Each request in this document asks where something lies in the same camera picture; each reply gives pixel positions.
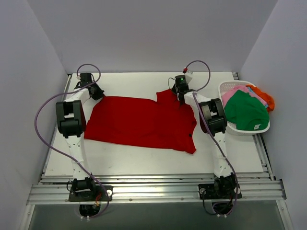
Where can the green t-shirt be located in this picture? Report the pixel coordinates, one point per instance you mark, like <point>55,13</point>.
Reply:
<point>246,112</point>

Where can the white laundry basket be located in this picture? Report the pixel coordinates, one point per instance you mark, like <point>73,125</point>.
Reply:
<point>231,128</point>

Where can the aluminium rail frame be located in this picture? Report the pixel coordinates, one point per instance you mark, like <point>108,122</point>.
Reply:
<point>144,175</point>

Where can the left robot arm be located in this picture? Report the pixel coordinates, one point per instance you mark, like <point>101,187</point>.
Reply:
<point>72,124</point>

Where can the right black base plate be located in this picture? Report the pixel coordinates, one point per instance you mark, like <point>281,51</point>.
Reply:
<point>215,191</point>

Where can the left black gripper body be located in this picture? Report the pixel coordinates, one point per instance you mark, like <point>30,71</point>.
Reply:
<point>97,91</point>

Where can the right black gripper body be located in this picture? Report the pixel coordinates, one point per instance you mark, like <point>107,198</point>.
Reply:
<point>180,93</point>

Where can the pink t-shirt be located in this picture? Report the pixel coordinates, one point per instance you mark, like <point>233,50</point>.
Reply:
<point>226,96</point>

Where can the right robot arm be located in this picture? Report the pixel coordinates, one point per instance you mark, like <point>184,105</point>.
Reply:
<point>213,122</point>

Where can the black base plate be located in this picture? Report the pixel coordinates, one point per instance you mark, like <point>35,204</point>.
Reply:
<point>215,191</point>
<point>87,195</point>

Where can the light blue t-shirt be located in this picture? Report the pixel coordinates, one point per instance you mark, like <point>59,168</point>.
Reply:
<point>253,94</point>

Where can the orange t-shirt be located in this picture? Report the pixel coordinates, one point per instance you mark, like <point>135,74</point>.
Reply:
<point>269,99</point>

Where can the red t-shirt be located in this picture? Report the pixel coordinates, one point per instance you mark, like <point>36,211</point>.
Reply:
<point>164,123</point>

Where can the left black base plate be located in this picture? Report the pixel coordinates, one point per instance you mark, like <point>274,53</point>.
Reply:
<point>87,195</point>

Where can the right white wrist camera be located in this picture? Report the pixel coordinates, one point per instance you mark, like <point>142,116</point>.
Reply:
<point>188,75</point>

